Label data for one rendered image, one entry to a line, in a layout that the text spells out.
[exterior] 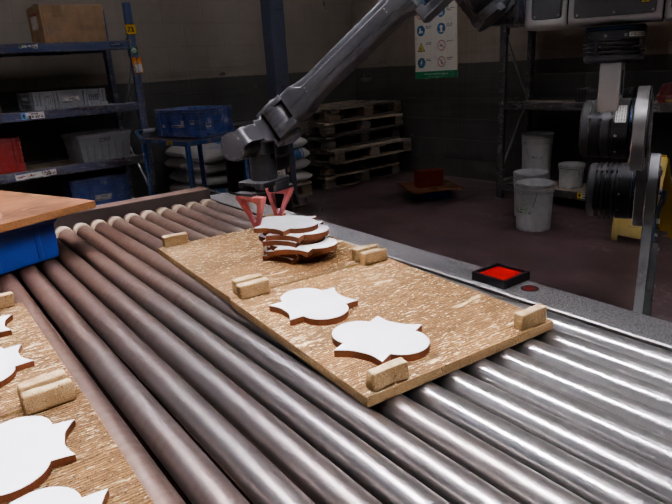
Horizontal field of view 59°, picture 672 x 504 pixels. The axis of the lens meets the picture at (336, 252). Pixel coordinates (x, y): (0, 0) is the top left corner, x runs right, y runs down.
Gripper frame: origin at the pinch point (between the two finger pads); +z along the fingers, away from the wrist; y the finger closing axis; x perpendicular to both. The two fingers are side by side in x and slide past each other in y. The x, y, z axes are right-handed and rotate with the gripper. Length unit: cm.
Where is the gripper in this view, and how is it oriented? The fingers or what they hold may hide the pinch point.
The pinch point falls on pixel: (267, 220)
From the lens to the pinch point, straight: 129.8
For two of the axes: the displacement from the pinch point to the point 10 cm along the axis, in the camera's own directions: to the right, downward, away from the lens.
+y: 5.1, -2.8, 8.1
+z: 0.4, 9.5, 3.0
